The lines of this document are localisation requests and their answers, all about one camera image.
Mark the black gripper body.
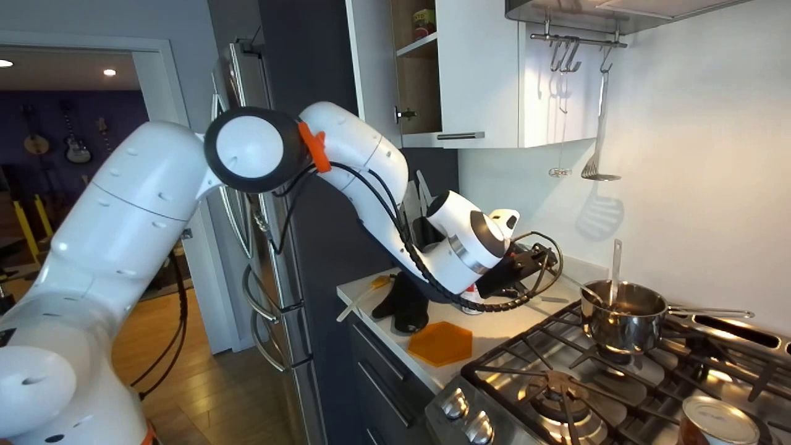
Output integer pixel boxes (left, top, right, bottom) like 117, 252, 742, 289
478, 245, 538, 301

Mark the steel pasta spoon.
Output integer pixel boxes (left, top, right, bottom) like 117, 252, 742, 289
605, 238, 626, 310

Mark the orange hexagonal trivet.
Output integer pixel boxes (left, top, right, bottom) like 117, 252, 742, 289
405, 318, 478, 369

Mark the black oven mitt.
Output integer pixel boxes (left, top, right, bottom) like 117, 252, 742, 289
369, 269, 432, 336

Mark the black knife rack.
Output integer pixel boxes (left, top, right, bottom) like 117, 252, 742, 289
405, 167, 436, 249

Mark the steel saucepan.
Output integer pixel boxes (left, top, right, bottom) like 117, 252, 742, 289
579, 280, 756, 359

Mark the stainless gas stove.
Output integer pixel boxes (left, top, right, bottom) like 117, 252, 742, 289
423, 295, 791, 445

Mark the steel stove knob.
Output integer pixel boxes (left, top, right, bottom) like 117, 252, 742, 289
437, 391, 470, 421
462, 410, 496, 445

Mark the grey lower drawer cabinet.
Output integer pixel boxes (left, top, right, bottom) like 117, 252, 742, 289
343, 316, 439, 445

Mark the small green lidded jar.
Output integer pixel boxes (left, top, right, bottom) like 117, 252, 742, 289
411, 6, 437, 39

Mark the range hood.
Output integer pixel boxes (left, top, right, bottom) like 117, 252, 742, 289
503, 0, 744, 38

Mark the stainless steel fridge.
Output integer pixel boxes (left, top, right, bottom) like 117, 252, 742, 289
208, 34, 331, 445

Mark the hanging guitar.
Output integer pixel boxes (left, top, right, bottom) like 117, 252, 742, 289
63, 102, 93, 167
22, 106, 53, 160

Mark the yellow chair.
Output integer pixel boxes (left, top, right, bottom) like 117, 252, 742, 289
7, 192, 53, 268

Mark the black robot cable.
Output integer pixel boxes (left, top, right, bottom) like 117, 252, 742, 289
127, 159, 568, 397

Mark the white upper wall cabinet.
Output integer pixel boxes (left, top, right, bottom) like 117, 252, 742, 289
343, 0, 613, 155

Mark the orange cable clip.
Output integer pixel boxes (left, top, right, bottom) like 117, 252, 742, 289
294, 122, 333, 175

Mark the metal hanging rail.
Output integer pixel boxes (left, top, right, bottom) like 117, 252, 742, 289
526, 22, 630, 48

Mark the white door frame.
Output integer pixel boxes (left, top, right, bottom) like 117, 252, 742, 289
0, 30, 243, 355

